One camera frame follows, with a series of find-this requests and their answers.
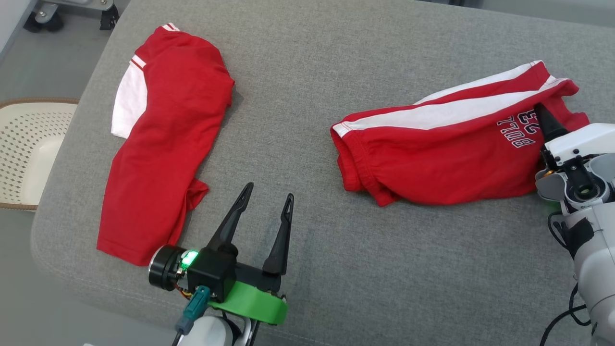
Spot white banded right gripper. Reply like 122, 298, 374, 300
533, 102, 615, 212

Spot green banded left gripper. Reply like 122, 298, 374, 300
148, 182, 295, 326

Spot red shorts white stripes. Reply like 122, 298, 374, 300
330, 61, 590, 207

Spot red jersey shirt white sleeves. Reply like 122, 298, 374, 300
96, 23, 236, 267

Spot cream perforated laundry basket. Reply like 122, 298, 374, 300
0, 98, 80, 211

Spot grey cart base with casters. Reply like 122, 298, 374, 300
23, 0, 120, 33

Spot left camera cable teal plug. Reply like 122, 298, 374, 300
174, 285, 212, 337

